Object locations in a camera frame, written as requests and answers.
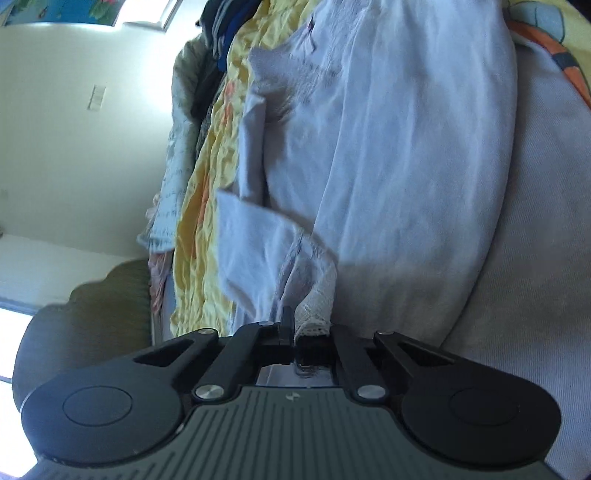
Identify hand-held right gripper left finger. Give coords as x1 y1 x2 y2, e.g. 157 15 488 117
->
133 305 295 402

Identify pale checked cloth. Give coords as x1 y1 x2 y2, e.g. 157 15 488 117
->
136 39 218 324

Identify bright window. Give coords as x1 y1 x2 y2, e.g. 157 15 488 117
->
122 0 183 31

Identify black cloth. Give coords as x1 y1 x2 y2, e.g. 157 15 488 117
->
196 0 234 61

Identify pale grey bed sheet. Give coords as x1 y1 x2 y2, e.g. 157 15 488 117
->
330 34 591 478

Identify navy blue cloth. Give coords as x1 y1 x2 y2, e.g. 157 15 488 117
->
216 14 245 75

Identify yellow printed blanket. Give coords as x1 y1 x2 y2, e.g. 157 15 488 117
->
170 0 333 337

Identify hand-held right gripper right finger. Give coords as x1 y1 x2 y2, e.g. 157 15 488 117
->
297 324 457 403

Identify colourful cartoon print cloth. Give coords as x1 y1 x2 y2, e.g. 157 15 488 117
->
505 0 591 104

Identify white small shirt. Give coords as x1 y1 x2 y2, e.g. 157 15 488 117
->
215 0 518 337

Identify floral blue curtain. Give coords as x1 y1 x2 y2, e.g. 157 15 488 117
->
0 0 127 27

